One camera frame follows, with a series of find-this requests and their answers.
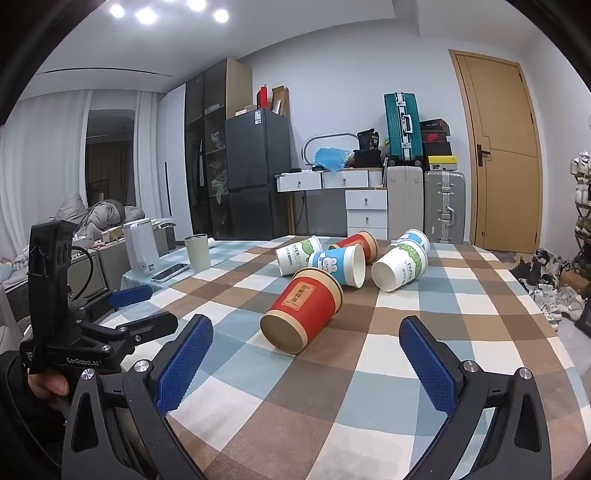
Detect beige side cabinet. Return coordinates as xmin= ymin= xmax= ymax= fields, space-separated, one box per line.
xmin=69 ymin=240 xmax=132 ymax=301

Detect white oval ring mirror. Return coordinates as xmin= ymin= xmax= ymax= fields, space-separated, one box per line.
xmin=302 ymin=133 xmax=360 ymax=167

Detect blue rabbit paper cup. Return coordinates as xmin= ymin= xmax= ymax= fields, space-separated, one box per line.
xmin=308 ymin=244 xmax=367 ymax=289

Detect grey-green tumbler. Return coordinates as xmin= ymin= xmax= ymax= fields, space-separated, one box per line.
xmin=185 ymin=234 xmax=212 ymax=273

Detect white paper cup green letters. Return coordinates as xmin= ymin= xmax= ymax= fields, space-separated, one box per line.
xmin=276 ymin=235 xmax=324 ymax=278

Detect black cable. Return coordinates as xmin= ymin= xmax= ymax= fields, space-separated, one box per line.
xmin=68 ymin=246 xmax=101 ymax=303

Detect checked tablecloth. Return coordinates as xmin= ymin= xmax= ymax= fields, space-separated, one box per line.
xmin=69 ymin=233 xmax=587 ymax=480

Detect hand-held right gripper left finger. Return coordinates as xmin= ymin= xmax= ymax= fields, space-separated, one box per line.
xmin=62 ymin=314 xmax=215 ymax=480

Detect white curtain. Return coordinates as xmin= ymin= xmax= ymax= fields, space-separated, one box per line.
xmin=0 ymin=90 xmax=93 ymax=259
xmin=134 ymin=90 xmax=163 ymax=222

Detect white desk with drawers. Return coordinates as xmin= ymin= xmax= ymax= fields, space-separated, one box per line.
xmin=276 ymin=168 xmax=387 ymax=241

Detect teal suitcase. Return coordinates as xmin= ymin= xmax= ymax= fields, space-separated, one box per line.
xmin=384 ymin=92 xmax=424 ymax=163

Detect person's left hand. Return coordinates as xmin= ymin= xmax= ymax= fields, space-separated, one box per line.
xmin=24 ymin=370 xmax=75 ymax=414

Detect silver suitcase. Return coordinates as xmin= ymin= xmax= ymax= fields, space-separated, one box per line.
xmin=424 ymin=170 xmax=467 ymax=244

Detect pile of grey clothes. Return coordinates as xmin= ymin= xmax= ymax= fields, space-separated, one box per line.
xmin=55 ymin=191 xmax=146 ymax=238

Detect dark grey fridge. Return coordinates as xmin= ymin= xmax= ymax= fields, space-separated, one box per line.
xmin=225 ymin=110 xmax=293 ymax=241

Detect black bag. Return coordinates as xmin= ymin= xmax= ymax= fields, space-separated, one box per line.
xmin=353 ymin=148 xmax=386 ymax=169

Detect beige suitcase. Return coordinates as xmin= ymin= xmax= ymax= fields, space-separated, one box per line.
xmin=385 ymin=165 xmax=424 ymax=241

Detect red paper cup beige rim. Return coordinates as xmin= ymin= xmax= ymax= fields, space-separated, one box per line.
xmin=259 ymin=268 xmax=345 ymax=355

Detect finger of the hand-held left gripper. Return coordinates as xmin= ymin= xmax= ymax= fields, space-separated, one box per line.
xmin=76 ymin=311 xmax=179 ymax=358
xmin=69 ymin=284 xmax=154 ymax=324

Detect shoe rack with shoes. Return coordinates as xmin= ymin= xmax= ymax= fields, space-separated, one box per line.
xmin=570 ymin=148 xmax=591 ymax=278

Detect blue plastic bag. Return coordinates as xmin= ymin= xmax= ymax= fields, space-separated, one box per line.
xmin=314 ymin=148 xmax=352 ymax=172

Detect pile of shoes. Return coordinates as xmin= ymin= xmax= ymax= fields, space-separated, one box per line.
xmin=510 ymin=249 xmax=587 ymax=330

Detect white tabletop appliance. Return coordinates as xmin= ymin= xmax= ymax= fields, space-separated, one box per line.
xmin=123 ymin=219 xmax=160 ymax=276

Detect wooden door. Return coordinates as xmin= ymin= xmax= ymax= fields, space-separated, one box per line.
xmin=449 ymin=48 xmax=543 ymax=254

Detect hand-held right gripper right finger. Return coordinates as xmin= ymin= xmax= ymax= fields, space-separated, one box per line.
xmin=398 ymin=315 xmax=548 ymax=480

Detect white paper cup green pattern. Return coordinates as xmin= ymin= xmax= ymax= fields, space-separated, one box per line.
xmin=370 ymin=240 xmax=429 ymax=293

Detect dark glass-door wardrobe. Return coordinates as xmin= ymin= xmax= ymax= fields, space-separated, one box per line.
xmin=184 ymin=58 xmax=252 ymax=241

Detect grey sofa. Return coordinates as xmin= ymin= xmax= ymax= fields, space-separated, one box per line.
xmin=0 ymin=249 xmax=34 ymax=324

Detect white and blue paper cup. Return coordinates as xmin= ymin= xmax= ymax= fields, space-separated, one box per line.
xmin=390 ymin=228 xmax=431 ymax=257

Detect cardboard box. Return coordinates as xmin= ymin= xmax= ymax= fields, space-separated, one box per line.
xmin=270 ymin=86 xmax=290 ymax=116

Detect smartphone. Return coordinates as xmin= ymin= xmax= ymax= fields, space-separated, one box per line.
xmin=151 ymin=263 xmax=190 ymax=282

